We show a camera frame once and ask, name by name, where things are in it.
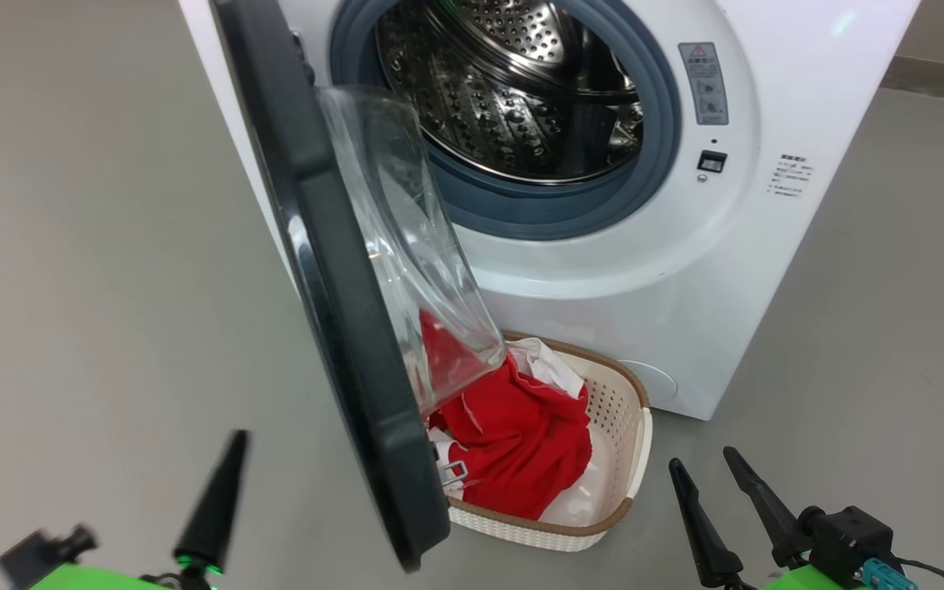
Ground grey warning label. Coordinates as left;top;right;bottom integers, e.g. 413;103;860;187
678;43;729;125

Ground white front-load washing machine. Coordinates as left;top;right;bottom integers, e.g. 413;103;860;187
177;0;922;421

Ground black round glass washer door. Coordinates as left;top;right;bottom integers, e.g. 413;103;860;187
210;0;507;573

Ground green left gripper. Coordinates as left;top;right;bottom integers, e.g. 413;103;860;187
28;429;251;590

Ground grey rubber door seal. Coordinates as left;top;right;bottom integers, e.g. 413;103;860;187
329;0;683;242

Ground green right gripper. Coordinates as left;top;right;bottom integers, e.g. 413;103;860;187
669;447;870;590

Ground white garment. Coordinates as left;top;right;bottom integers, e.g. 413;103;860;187
507;338;587;400

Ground cream perforated laundry basket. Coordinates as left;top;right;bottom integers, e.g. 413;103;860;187
427;330;653;552

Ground perforated steel washer drum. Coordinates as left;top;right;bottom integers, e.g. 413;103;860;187
375;0;645;183

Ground red garment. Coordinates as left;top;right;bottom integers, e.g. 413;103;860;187
419;310;594;522

